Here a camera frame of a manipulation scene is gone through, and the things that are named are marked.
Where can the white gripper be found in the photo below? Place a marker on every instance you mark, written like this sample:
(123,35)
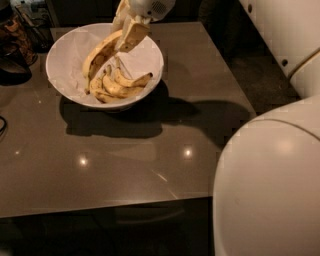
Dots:
(150,7)

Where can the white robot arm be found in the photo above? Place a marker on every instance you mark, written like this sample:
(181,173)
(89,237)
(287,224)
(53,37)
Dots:
(266,192)

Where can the yellow banana right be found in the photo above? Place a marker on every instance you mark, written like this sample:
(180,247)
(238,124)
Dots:
(126,82)

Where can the yellow banana lower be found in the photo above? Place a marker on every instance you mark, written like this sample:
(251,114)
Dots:
(106,90)

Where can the white bowl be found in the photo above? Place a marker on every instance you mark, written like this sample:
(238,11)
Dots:
(66,50)

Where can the white paper liner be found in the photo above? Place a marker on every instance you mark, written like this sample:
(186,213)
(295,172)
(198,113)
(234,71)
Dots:
(70,53)

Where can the patterned brown jar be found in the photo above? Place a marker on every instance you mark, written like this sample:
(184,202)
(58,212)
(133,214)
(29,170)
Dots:
(12,30)

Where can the black kettle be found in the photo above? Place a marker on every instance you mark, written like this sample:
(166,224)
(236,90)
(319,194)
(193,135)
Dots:
(13,67)

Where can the black wire utensil rack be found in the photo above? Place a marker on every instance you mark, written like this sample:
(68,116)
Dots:
(38,24)

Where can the dark drawer handle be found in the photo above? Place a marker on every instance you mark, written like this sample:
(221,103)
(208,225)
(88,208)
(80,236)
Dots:
(140,215)

